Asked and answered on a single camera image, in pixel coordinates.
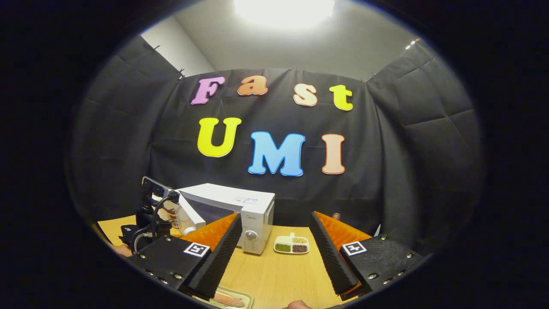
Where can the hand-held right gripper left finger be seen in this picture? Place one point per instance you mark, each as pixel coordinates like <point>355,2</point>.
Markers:
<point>218,257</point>

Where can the white microwave oven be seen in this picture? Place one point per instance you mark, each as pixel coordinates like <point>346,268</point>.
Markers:
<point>253,214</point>

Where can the large ceiling light panel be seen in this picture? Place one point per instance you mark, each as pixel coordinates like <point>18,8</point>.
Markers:
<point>283,10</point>

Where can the small ceiling light panel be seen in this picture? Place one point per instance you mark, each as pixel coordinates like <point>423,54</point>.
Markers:
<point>412,43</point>

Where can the fuzzy orange bread roll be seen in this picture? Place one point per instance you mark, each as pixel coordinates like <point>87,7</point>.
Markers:
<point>229,300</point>

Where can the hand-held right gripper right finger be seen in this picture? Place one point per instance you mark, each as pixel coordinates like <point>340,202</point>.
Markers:
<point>330,257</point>

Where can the white divided bean dish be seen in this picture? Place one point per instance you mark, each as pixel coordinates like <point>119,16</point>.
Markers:
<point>291,241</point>

